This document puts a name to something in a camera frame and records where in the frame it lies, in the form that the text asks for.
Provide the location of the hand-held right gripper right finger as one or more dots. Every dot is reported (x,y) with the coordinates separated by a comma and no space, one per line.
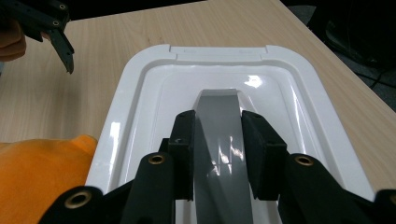
(264,158)

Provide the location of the black stand with base plate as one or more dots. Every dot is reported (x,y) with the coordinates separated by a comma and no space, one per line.
(358,28)

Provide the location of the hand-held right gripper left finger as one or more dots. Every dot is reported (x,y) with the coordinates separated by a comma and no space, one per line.
(183,155)

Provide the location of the orange plush toy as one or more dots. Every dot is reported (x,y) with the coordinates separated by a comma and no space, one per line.
(40,174)

